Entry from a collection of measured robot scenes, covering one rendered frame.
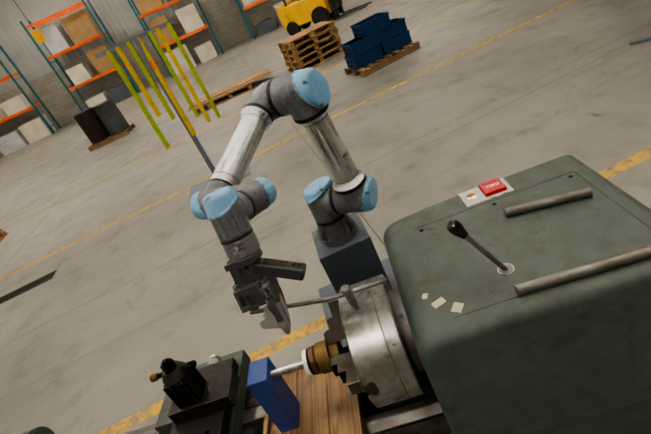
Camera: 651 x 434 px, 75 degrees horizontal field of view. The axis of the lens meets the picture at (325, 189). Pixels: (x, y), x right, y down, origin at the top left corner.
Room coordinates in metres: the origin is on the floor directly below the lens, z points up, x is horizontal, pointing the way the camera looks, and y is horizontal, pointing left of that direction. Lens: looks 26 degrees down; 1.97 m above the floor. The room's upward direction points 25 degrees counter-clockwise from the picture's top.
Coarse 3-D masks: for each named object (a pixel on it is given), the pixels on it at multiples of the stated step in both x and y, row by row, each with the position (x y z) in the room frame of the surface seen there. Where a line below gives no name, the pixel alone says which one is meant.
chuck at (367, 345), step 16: (352, 288) 0.90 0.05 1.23; (368, 304) 0.81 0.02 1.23; (352, 320) 0.79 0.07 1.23; (368, 320) 0.78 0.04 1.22; (352, 336) 0.76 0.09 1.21; (368, 336) 0.75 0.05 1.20; (384, 336) 0.73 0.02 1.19; (352, 352) 0.74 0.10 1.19; (368, 352) 0.73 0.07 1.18; (384, 352) 0.71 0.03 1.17; (368, 368) 0.71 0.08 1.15; (384, 368) 0.70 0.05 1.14; (384, 384) 0.69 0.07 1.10; (400, 384) 0.69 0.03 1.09; (384, 400) 0.70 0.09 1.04; (400, 400) 0.71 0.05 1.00
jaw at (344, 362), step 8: (336, 360) 0.81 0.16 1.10; (344, 360) 0.80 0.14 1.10; (352, 360) 0.79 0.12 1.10; (336, 368) 0.80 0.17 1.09; (344, 368) 0.78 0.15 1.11; (352, 368) 0.77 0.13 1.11; (336, 376) 0.80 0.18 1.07; (344, 376) 0.77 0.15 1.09; (352, 376) 0.74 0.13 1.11; (352, 384) 0.72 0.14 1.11; (360, 384) 0.72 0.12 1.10; (368, 384) 0.70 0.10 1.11; (352, 392) 0.72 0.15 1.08; (360, 392) 0.72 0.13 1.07; (368, 392) 0.70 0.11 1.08; (376, 392) 0.70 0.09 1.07
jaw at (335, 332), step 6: (336, 300) 0.91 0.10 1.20; (330, 306) 0.91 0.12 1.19; (336, 306) 0.91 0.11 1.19; (336, 312) 0.90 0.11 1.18; (330, 318) 0.91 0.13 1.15; (336, 318) 0.89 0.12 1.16; (330, 324) 0.89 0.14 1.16; (336, 324) 0.88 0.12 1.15; (330, 330) 0.88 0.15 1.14; (336, 330) 0.88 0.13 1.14; (342, 330) 0.87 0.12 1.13; (330, 336) 0.87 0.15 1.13; (336, 336) 0.87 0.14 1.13; (342, 336) 0.86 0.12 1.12; (330, 342) 0.87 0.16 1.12
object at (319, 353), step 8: (320, 344) 0.87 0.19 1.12; (328, 344) 0.87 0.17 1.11; (336, 344) 0.86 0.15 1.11; (312, 352) 0.87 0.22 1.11; (320, 352) 0.85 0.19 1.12; (328, 352) 0.85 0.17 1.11; (336, 352) 0.84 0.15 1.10; (312, 360) 0.85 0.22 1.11; (320, 360) 0.84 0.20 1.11; (328, 360) 0.82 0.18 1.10; (312, 368) 0.84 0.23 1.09; (320, 368) 0.83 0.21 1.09; (328, 368) 0.82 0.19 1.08
